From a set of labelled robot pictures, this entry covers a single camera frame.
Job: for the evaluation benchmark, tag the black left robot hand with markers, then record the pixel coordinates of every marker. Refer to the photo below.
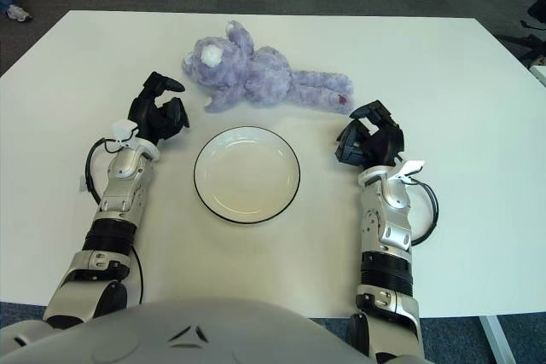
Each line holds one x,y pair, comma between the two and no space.
147,114

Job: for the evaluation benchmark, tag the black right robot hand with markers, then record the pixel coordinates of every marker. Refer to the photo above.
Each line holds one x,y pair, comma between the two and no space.
379,138

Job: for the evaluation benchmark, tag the purple plush teddy bear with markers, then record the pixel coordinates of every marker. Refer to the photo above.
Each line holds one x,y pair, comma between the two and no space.
264,78

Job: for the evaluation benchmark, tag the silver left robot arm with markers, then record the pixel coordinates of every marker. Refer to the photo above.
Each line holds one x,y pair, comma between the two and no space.
123,193

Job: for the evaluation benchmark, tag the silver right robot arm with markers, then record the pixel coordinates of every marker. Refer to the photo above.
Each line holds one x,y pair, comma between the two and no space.
384,227

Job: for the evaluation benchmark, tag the white plate black rim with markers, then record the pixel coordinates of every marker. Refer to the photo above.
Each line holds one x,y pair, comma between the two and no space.
247,176

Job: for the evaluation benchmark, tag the white sneaker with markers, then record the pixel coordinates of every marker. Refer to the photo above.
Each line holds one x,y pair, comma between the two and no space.
18,12

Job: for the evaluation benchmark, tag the black office chair base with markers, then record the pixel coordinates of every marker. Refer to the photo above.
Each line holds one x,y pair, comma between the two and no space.
538,8

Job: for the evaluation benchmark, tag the silver robot torso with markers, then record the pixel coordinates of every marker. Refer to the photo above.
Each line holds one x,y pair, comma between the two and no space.
192,338

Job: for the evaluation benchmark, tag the white table leg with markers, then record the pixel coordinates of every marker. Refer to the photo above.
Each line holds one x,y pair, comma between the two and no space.
497,340

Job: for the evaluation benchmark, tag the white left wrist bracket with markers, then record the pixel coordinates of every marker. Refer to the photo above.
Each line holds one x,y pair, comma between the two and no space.
123,128

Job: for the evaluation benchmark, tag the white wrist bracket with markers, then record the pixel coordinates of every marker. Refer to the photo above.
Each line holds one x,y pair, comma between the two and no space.
411,167
123,128

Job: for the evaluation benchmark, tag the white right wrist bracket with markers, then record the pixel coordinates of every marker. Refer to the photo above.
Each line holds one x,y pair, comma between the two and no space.
411,167

